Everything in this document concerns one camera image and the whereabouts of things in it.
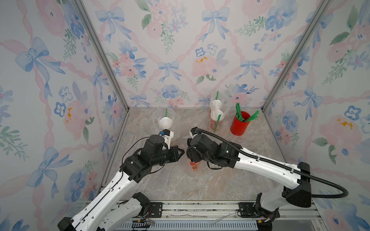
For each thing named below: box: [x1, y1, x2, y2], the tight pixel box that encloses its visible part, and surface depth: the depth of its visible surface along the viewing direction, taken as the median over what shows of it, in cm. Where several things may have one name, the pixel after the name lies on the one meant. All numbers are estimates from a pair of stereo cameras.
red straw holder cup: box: [229, 110, 251, 137], surface depth 102 cm
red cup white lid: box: [210, 99, 223, 110], surface depth 100 cm
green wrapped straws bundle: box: [235, 102, 260, 123], surface depth 96 cm
